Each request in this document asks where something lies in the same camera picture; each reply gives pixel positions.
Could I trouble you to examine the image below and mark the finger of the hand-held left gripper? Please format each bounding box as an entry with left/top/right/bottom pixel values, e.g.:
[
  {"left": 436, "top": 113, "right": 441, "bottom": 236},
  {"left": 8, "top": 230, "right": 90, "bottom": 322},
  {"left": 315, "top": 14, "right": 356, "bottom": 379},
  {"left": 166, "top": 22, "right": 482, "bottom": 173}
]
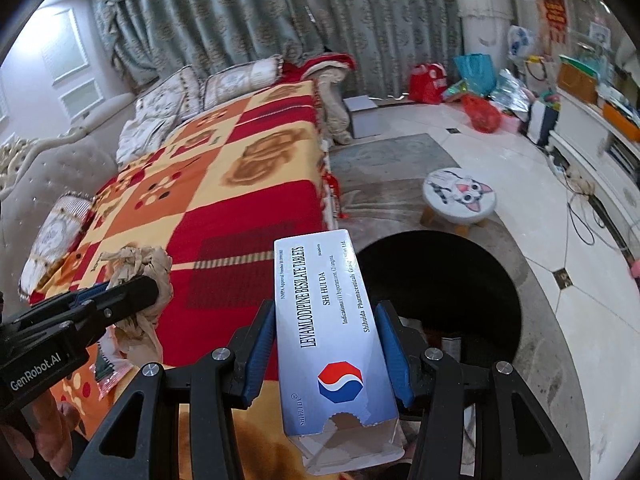
[
  {"left": 12, "top": 281, "right": 110, "bottom": 325},
  {"left": 75, "top": 275, "right": 162, "bottom": 335}
]

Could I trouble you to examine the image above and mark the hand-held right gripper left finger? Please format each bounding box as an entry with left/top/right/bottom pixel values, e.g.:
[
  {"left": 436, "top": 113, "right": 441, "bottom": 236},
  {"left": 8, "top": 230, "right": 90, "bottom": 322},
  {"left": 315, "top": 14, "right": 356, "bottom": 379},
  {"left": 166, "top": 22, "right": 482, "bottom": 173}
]
[{"left": 67, "top": 300, "right": 279, "bottom": 480}]

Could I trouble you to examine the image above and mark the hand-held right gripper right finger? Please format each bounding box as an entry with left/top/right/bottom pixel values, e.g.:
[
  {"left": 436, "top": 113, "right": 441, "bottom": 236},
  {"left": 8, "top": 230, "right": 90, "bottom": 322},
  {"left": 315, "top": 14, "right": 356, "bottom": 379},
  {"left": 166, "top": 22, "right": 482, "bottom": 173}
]
[{"left": 375, "top": 301, "right": 583, "bottom": 480}]

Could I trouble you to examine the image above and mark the brown paper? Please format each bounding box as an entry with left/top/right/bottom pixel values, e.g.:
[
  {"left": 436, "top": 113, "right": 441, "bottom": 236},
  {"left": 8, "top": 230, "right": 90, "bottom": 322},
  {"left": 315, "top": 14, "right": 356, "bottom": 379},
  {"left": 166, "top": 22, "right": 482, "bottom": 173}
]
[{"left": 100, "top": 244, "right": 174, "bottom": 363}]

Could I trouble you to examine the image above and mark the white blue medicine box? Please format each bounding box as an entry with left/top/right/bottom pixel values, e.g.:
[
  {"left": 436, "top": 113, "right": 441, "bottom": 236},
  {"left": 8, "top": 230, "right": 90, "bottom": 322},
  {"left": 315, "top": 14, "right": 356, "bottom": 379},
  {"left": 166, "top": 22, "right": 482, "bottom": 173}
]
[{"left": 273, "top": 229, "right": 406, "bottom": 476}]

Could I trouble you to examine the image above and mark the black trash bin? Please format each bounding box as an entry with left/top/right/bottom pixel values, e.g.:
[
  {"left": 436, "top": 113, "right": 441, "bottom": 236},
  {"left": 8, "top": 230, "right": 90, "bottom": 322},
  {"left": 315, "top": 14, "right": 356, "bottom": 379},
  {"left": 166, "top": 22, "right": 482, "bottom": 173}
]
[{"left": 352, "top": 230, "right": 523, "bottom": 396}]

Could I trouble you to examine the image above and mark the person's left hand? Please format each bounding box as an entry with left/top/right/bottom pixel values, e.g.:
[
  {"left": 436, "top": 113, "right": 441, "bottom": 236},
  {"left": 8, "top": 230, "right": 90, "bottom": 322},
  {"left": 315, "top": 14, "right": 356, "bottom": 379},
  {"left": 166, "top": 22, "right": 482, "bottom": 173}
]
[{"left": 0, "top": 392, "right": 83, "bottom": 480}]

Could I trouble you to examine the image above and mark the cream striped bolster pillow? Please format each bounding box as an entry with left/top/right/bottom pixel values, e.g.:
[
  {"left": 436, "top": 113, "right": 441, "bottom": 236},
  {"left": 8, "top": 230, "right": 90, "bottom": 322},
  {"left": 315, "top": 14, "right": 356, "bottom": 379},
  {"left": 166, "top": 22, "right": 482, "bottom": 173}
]
[{"left": 20, "top": 192, "right": 96, "bottom": 301}]

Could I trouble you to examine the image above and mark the pink packet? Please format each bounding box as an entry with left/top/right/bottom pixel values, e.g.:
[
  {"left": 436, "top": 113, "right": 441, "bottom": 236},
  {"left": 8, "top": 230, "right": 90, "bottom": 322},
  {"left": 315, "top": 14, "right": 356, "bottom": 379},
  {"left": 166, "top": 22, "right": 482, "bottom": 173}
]
[{"left": 97, "top": 365, "right": 133, "bottom": 401}]

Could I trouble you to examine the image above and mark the beige tufted bed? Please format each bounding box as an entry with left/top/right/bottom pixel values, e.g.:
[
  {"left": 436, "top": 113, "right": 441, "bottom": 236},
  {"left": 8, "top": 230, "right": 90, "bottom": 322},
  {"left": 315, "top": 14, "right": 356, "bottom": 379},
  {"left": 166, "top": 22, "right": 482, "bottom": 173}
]
[{"left": 0, "top": 67, "right": 353, "bottom": 271}]

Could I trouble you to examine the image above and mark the red orange printed blanket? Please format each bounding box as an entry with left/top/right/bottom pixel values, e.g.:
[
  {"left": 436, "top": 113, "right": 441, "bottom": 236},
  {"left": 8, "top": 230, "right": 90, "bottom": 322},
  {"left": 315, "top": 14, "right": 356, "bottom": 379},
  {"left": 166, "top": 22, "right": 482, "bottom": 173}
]
[{"left": 27, "top": 79, "right": 341, "bottom": 480}]

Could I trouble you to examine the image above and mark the white quilt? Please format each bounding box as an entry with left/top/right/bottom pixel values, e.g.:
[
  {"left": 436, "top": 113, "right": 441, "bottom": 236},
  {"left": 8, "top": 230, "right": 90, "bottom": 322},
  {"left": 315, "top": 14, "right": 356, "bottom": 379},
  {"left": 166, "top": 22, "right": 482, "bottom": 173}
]
[{"left": 117, "top": 107, "right": 176, "bottom": 166}]

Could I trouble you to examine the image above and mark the cat print stool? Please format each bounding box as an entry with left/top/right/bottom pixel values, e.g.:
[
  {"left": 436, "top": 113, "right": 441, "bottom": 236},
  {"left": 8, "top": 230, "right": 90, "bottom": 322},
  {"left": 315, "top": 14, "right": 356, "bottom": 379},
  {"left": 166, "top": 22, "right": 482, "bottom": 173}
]
[{"left": 421, "top": 166, "right": 497, "bottom": 236}]

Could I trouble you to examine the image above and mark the grey rug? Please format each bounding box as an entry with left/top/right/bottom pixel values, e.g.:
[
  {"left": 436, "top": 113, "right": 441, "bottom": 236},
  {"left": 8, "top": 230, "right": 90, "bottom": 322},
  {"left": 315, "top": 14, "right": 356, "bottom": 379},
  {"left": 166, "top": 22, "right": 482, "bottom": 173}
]
[{"left": 327, "top": 132, "right": 461, "bottom": 233}]

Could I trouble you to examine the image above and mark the cream embroidered pillow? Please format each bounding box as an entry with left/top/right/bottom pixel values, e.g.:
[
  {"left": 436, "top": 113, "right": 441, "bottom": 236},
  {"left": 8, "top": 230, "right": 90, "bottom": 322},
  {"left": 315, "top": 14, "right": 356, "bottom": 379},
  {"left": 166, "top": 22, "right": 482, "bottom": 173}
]
[
  {"left": 202, "top": 55, "right": 281, "bottom": 111},
  {"left": 135, "top": 65, "right": 203, "bottom": 121}
]

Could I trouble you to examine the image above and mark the white cardboard box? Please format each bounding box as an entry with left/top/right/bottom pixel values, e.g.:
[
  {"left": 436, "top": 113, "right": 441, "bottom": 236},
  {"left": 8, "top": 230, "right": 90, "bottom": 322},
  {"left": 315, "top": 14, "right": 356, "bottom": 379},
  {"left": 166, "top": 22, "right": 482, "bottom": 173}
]
[{"left": 344, "top": 95, "right": 396, "bottom": 139}]

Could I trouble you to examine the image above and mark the red plastic bag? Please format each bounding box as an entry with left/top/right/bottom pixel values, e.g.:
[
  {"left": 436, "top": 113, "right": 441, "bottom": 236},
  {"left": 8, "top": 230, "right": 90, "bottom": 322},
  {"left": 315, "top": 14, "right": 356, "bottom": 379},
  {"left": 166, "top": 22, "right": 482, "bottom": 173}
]
[{"left": 460, "top": 94, "right": 502, "bottom": 133}]

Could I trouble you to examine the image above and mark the navy white bag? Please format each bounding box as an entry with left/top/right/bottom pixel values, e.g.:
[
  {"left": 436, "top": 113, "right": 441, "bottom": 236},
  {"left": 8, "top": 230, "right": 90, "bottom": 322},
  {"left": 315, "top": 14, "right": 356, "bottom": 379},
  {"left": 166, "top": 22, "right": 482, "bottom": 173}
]
[{"left": 530, "top": 100, "right": 560, "bottom": 148}]

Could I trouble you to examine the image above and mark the white low cabinet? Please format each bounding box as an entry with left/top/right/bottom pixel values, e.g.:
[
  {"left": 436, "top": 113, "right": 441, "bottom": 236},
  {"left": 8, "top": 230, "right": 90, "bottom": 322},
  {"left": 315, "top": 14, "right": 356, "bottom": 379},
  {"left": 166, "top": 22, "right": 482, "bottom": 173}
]
[{"left": 547, "top": 90, "right": 640, "bottom": 211}]

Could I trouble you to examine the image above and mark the silver foil bag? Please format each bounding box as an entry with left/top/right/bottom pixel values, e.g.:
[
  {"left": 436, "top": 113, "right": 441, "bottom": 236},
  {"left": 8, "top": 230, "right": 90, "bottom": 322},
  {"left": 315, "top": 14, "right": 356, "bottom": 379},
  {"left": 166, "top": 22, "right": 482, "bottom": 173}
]
[{"left": 492, "top": 69, "right": 531, "bottom": 116}]

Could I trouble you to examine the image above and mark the teal bag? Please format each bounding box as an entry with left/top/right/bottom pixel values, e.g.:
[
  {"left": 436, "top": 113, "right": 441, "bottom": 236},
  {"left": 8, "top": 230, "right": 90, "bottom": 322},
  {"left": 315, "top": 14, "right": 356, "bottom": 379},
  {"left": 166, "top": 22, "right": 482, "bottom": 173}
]
[{"left": 454, "top": 53, "right": 498, "bottom": 98}]

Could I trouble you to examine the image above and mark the red cloth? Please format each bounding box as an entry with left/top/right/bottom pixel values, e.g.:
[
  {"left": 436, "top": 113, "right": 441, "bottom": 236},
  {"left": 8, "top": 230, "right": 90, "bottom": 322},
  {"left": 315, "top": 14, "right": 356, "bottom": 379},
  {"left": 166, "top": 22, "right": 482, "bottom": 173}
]
[{"left": 300, "top": 52, "right": 357, "bottom": 83}]

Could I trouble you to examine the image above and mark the grey green patterned curtain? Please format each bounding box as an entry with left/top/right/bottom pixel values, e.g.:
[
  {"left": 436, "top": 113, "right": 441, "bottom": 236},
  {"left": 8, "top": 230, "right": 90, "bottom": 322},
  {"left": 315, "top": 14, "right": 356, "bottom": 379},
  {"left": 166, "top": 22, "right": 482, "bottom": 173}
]
[{"left": 90, "top": 0, "right": 463, "bottom": 106}]

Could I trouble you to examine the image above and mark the white blue plastic bag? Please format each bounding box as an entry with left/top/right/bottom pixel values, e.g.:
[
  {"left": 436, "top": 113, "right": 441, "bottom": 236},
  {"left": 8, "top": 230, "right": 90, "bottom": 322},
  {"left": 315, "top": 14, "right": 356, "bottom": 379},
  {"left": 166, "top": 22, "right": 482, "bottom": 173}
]
[{"left": 507, "top": 25, "right": 536, "bottom": 63}]

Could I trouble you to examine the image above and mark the white lace curtain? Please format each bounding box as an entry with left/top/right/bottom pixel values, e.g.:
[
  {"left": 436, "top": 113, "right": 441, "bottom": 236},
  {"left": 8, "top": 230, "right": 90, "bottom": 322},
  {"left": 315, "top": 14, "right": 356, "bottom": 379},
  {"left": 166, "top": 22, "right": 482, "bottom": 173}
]
[{"left": 452, "top": 0, "right": 518, "bottom": 48}]

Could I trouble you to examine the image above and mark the red wall poster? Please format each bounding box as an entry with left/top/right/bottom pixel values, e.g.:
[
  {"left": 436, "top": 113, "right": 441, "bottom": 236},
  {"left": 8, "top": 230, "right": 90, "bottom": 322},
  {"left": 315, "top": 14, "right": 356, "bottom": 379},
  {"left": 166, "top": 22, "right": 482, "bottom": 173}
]
[{"left": 535, "top": 0, "right": 568, "bottom": 28}]

